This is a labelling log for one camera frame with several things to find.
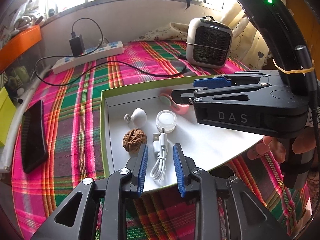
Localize white power strip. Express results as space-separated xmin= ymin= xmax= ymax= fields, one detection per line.
xmin=52 ymin=41 xmax=125 ymax=75

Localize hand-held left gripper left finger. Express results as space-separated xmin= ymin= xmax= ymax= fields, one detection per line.
xmin=30 ymin=144 xmax=149 ymax=240

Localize black charging cable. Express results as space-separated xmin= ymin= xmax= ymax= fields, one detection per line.
xmin=34 ymin=17 xmax=188 ymax=87

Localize clear jar with white cream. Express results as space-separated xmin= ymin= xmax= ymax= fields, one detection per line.
xmin=156 ymin=110 xmax=177 ymax=133

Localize pink toy with green pads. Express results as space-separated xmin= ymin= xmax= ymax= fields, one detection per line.
xmin=159 ymin=91 xmax=190 ymax=115

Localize pitted light brown walnut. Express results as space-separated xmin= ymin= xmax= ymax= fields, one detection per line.
xmin=122 ymin=128 xmax=148 ymax=153

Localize orange plastic bin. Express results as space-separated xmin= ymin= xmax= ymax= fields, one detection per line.
xmin=0 ymin=25 xmax=42 ymax=65

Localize yellow green box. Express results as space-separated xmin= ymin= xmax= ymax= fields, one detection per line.
xmin=0 ymin=86 xmax=17 ymax=147

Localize grey desktop heater fan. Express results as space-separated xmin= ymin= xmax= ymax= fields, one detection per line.
xmin=186 ymin=17 xmax=233 ymax=68

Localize white cardboard box green sides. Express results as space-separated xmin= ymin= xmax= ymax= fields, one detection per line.
xmin=100 ymin=74 xmax=265 ymax=194

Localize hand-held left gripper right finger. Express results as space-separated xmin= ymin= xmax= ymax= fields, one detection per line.
xmin=173 ymin=143 xmax=292 ymax=240

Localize floral cream cloth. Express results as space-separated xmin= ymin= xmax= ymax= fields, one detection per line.
xmin=135 ymin=22 xmax=190 ymax=42

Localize pink clip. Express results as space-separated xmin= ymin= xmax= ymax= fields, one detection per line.
xmin=247 ymin=144 xmax=270 ymax=161

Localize cream heart print curtain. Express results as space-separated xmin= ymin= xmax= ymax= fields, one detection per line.
xmin=220 ymin=0 xmax=278 ymax=70

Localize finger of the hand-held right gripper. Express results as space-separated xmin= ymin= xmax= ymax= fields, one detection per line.
xmin=193 ymin=70 xmax=279 ymax=89
xmin=172 ymin=82 xmax=278 ymax=105

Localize yellow rubber band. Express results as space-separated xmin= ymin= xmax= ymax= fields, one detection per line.
xmin=274 ymin=59 xmax=315 ymax=75

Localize white plastic tube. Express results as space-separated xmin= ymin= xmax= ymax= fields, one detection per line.
xmin=0 ymin=65 xmax=53 ymax=173

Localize black smartphone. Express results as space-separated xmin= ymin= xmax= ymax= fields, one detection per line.
xmin=21 ymin=99 xmax=49 ymax=173

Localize plaid tablecloth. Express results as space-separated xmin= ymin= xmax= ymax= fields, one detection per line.
xmin=10 ymin=41 xmax=313 ymax=240

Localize person's right hand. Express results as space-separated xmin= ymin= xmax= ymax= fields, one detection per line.
xmin=262 ymin=130 xmax=320 ymax=164

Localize white usb cable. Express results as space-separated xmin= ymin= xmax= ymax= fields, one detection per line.
xmin=149 ymin=127 xmax=168 ymax=183

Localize white round knob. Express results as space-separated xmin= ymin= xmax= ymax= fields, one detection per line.
xmin=124 ymin=108 xmax=147 ymax=128

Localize black charger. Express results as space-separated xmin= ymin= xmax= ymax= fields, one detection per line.
xmin=69 ymin=35 xmax=84 ymax=56

